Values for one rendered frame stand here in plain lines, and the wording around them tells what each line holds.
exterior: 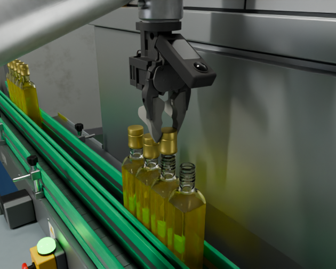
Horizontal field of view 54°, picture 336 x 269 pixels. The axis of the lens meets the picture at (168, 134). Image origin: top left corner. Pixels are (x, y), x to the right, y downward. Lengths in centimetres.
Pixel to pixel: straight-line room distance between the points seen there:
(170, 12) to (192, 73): 11
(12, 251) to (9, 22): 87
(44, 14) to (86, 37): 317
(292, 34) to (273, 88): 9
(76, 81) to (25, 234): 255
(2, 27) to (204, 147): 53
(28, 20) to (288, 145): 44
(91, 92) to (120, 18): 266
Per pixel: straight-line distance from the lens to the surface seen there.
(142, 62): 59
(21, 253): 108
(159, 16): 55
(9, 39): 31
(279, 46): 58
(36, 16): 31
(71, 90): 355
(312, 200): 60
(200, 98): 71
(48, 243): 92
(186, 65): 51
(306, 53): 55
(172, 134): 60
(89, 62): 352
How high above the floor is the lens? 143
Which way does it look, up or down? 23 degrees down
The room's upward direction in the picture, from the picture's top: straight up
